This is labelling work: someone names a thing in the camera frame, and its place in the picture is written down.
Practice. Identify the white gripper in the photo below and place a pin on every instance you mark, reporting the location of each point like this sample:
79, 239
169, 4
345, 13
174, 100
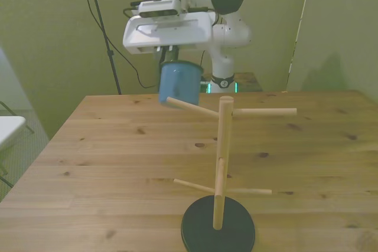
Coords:
177, 33

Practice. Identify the blue enamel mug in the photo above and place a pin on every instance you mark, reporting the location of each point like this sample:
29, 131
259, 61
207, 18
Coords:
177, 83

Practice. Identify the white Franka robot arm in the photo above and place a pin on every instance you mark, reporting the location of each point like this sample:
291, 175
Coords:
230, 33

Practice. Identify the wooden mug tree black base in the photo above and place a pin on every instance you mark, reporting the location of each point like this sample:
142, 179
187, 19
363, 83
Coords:
226, 128

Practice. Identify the black tripod stand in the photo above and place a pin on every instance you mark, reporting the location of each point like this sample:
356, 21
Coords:
102, 24

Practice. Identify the white folding chair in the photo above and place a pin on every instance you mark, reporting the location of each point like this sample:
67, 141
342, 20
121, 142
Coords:
9, 128

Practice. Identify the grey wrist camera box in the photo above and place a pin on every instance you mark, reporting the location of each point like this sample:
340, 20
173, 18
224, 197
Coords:
159, 8

